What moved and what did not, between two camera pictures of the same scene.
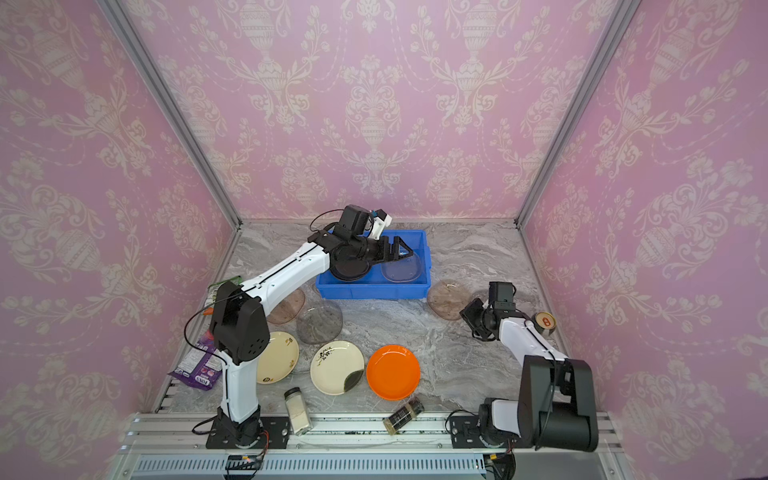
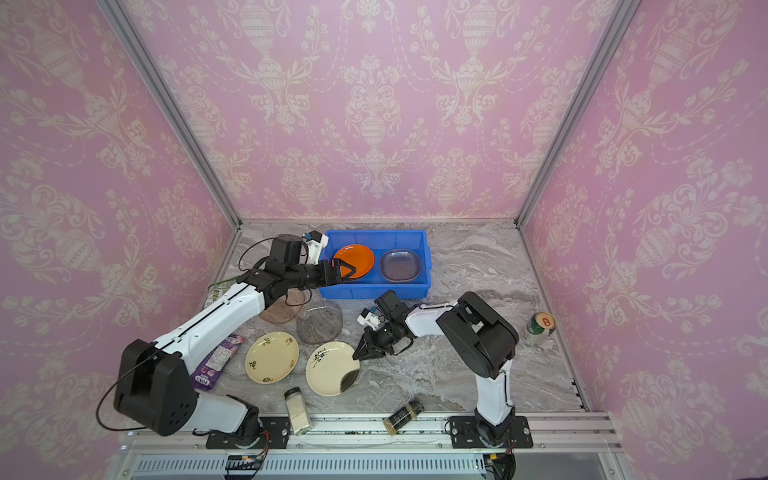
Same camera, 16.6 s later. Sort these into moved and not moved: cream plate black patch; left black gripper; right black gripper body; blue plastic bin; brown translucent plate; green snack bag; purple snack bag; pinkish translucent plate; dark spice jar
Moved: right black gripper body; pinkish translucent plate; left black gripper
Not moved: purple snack bag; blue plastic bin; dark spice jar; cream plate black patch; green snack bag; brown translucent plate
